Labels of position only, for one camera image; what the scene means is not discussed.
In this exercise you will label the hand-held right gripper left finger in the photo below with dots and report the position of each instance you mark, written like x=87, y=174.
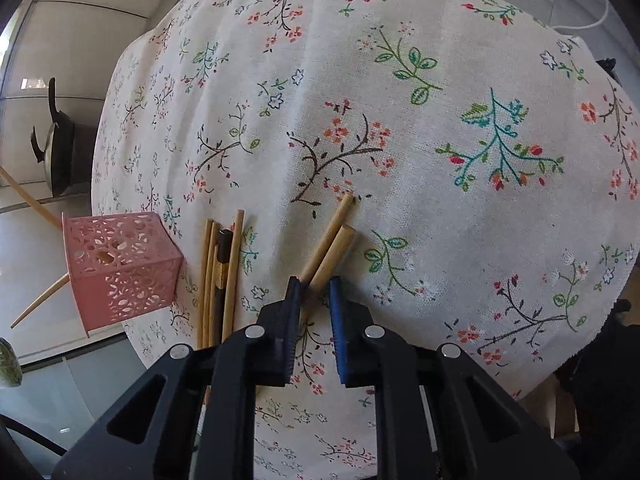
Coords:
x=292, y=310

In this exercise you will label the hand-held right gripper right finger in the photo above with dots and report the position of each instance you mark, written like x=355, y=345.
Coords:
x=339, y=330

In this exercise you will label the black chopstick with gold band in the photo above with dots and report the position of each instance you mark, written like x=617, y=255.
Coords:
x=223, y=260

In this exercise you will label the pink perforated chopstick holder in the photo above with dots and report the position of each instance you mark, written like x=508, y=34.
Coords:
x=125, y=285

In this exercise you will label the floral white tablecloth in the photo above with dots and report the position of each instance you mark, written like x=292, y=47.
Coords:
x=400, y=210

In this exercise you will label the green object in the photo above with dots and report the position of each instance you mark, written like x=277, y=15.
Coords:
x=9, y=367

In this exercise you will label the small black object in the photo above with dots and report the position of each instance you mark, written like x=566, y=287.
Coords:
x=607, y=67

